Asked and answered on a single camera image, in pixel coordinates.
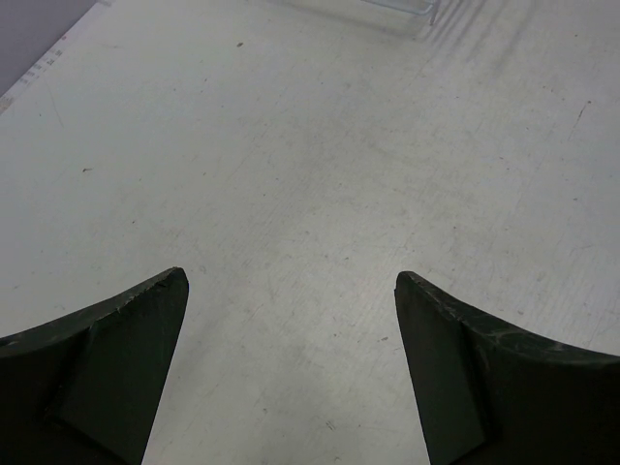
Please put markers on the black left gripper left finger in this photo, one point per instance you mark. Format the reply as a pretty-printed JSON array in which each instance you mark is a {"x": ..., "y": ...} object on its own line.
[{"x": 86, "y": 388}]

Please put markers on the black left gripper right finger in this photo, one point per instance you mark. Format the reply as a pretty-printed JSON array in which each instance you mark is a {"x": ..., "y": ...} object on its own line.
[{"x": 490, "y": 392}]

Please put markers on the white wire dish rack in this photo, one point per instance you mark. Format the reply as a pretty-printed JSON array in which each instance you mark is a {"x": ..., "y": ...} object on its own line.
[{"x": 426, "y": 11}]

